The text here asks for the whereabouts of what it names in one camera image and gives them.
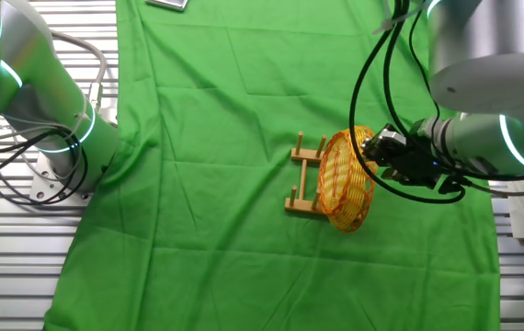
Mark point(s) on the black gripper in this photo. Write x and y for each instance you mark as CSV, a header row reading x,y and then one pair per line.
x,y
420,161

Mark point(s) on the orange yellow woven basket dish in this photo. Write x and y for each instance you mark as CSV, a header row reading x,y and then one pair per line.
x,y
335,177

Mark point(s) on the wooden dish rack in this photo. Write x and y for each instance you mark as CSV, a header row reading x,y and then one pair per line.
x,y
305,154

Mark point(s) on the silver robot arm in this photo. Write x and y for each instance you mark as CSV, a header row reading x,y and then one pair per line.
x,y
37,106

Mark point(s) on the green cloth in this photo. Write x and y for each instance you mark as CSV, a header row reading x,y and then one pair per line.
x,y
220,253

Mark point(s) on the silver digital kitchen scale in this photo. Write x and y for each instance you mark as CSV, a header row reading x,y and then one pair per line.
x,y
167,3

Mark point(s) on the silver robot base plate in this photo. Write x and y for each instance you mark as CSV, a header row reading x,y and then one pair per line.
x,y
41,181

